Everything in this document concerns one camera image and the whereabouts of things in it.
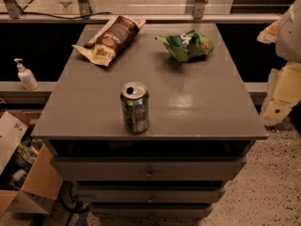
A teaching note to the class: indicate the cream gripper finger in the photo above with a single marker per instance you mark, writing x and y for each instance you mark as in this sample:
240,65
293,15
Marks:
283,93

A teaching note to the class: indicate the green rice chip bag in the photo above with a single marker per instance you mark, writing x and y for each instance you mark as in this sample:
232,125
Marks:
188,45

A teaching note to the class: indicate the green soda can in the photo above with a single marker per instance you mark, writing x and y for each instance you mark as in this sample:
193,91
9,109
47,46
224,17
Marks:
134,99

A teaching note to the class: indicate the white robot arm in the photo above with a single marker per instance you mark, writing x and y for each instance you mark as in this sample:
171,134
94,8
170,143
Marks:
285,34

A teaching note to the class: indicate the brown chip bag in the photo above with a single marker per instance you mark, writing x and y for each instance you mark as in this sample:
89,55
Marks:
111,40

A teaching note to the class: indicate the grey drawer cabinet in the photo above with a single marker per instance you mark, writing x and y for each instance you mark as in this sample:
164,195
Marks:
202,123

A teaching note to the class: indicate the top drawer knob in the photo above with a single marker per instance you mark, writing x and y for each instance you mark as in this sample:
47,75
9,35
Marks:
150,175

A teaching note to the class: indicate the white pump bottle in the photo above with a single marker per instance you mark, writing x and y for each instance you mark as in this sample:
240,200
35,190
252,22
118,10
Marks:
26,76

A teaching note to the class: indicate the open cardboard box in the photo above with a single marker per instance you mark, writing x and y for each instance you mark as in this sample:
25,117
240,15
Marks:
28,181

